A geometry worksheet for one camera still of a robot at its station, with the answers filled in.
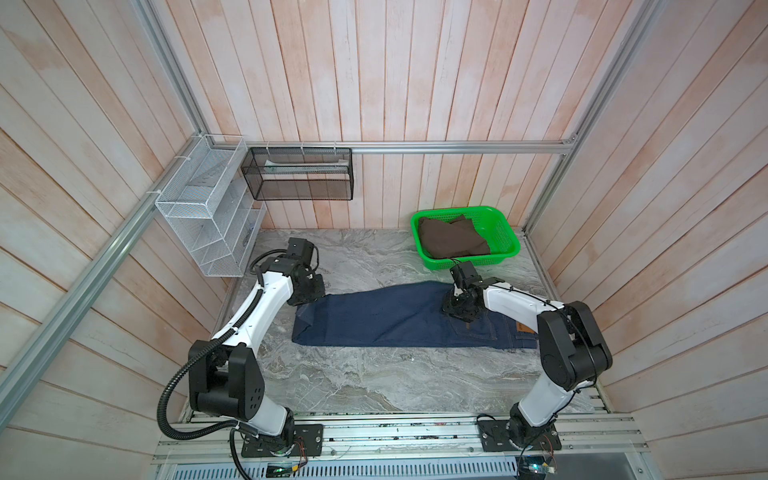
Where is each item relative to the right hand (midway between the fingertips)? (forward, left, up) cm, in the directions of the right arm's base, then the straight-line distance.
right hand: (445, 309), depth 95 cm
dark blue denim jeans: (-1, +13, -1) cm, 13 cm away
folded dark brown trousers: (+30, -8, +2) cm, 31 cm away
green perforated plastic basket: (+38, -21, +4) cm, 43 cm away
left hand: (-4, +40, +12) cm, 42 cm away
